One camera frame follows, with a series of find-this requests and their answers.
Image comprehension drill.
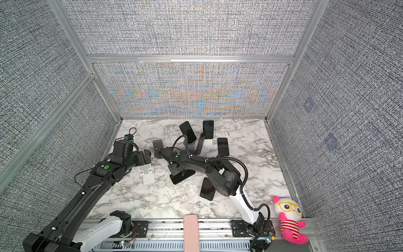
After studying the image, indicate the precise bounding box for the black round phone stand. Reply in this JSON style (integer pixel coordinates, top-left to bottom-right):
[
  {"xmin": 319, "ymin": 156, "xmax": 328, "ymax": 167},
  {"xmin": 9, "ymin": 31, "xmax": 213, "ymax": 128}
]
[{"xmin": 153, "ymin": 140, "xmax": 165, "ymax": 159}]

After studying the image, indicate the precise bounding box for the pink bar front centre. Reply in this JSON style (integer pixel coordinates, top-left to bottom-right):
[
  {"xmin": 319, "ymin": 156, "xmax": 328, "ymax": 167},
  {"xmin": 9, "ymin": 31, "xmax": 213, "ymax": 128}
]
[{"xmin": 183, "ymin": 214, "xmax": 200, "ymax": 252}]

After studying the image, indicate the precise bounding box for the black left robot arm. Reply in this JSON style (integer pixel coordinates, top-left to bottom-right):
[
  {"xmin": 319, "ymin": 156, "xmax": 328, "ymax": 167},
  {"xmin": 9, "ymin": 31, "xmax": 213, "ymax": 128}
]
[{"xmin": 23, "ymin": 150, "xmax": 151, "ymax": 252}]

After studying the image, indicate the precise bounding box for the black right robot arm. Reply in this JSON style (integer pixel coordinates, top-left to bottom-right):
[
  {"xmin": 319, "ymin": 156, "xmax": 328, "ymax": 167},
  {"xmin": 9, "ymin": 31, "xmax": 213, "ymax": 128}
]
[{"xmin": 157, "ymin": 147, "xmax": 267, "ymax": 233}]

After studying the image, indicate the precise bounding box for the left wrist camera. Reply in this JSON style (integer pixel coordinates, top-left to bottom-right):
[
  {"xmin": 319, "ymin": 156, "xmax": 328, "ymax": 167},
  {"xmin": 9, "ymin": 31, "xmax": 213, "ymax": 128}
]
[{"xmin": 112, "ymin": 134, "xmax": 139, "ymax": 158}]

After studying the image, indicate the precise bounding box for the purple round phone stand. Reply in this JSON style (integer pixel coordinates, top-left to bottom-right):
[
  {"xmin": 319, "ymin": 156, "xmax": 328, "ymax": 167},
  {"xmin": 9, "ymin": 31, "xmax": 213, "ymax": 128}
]
[{"xmin": 195, "ymin": 132, "xmax": 205, "ymax": 155}]

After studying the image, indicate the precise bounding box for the white folding phone stand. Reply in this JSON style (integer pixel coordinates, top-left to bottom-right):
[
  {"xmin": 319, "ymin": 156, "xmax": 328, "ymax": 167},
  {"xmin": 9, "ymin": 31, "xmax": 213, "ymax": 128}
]
[{"xmin": 138, "ymin": 164, "xmax": 155, "ymax": 185}]

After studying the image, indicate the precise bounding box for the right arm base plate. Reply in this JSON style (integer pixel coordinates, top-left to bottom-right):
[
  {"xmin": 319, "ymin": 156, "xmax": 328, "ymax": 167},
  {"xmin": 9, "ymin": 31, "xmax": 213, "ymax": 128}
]
[{"xmin": 230, "ymin": 219, "xmax": 276, "ymax": 243}]

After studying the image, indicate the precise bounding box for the aluminium front rail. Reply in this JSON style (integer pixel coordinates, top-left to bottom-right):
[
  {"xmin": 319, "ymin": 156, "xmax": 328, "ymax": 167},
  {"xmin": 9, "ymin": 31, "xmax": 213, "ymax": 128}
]
[{"xmin": 76, "ymin": 217, "xmax": 327, "ymax": 252}]

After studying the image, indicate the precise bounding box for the black phone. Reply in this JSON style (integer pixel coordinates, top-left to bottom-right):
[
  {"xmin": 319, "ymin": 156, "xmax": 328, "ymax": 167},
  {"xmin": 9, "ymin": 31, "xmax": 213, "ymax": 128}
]
[
  {"xmin": 179, "ymin": 121, "xmax": 197, "ymax": 144},
  {"xmin": 199, "ymin": 177, "xmax": 216, "ymax": 201},
  {"xmin": 170, "ymin": 170, "xmax": 196, "ymax": 185},
  {"xmin": 203, "ymin": 120, "xmax": 214, "ymax": 139},
  {"xmin": 217, "ymin": 138, "xmax": 230, "ymax": 156}
]

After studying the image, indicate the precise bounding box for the black corrugated cable hose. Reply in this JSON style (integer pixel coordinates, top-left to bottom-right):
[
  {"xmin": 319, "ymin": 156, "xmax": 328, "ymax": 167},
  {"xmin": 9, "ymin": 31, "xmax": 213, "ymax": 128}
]
[{"xmin": 171, "ymin": 134, "xmax": 271, "ymax": 221}]

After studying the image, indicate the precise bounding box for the pink plush toy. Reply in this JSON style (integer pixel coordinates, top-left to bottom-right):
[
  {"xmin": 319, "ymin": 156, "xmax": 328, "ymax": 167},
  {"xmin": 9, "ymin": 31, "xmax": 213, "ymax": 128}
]
[{"xmin": 273, "ymin": 196, "xmax": 309, "ymax": 245}]

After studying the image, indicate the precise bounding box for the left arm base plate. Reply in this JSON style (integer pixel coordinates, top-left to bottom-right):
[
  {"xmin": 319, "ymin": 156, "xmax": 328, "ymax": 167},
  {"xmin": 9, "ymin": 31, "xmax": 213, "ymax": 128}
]
[{"xmin": 119, "ymin": 220, "xmax": 150, "ymax": 239}]

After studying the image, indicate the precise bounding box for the white back phone stand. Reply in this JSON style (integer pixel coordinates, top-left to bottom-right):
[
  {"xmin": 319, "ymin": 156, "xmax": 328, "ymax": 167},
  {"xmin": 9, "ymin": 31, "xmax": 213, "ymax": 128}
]
[{"xmin": 203, "ymin": 139, "xmax": 213, "ymax": 147}]

